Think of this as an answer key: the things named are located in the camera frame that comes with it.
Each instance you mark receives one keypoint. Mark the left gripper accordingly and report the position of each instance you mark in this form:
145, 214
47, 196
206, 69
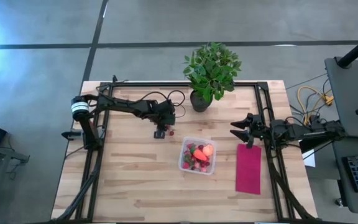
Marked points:
165, 113

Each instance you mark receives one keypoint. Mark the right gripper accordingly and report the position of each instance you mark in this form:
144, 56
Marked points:
261, 130

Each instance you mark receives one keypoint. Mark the dark green avocado toy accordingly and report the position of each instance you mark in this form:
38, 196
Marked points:
192, 158

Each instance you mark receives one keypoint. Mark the peach toy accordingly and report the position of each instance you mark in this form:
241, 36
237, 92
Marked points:
209, 150

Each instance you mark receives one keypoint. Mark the small pink fruit toy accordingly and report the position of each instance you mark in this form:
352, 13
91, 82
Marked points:
196, 165

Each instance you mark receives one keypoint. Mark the dark red stemmed fruit toy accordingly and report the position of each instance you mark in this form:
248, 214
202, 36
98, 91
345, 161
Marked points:
207, 163

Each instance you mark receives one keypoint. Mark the clear plastic tupperware container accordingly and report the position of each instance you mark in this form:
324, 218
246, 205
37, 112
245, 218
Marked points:
211, 171

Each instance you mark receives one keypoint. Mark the pink wrinkled ball toy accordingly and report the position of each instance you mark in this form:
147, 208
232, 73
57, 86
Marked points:
204, 169

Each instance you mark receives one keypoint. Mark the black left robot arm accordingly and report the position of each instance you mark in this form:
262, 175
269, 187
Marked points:
120, 105

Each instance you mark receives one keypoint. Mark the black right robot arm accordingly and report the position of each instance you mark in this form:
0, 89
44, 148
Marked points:
306, 132

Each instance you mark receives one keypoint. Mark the red cloth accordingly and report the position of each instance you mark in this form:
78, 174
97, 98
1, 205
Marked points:
249, 168

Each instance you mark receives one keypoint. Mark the green plant in black pot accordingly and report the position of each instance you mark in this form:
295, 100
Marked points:
211, 71

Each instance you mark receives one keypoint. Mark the white paper sheet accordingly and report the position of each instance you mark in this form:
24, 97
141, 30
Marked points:
310, 158

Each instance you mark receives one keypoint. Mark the grey desk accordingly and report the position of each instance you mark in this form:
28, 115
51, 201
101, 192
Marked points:
350, 93

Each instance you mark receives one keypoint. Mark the desk caster wheel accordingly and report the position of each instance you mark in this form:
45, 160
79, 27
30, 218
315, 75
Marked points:
339, 202

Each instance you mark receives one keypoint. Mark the black pole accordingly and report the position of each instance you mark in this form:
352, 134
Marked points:
356, 49

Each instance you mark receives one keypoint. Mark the grey stand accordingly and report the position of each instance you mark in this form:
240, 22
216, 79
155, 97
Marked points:
8, 155

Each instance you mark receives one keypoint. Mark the black aluminium rig frame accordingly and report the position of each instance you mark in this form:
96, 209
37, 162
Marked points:
151, 84

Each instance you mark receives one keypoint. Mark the black side bracket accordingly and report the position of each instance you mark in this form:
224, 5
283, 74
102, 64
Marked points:
70, 135

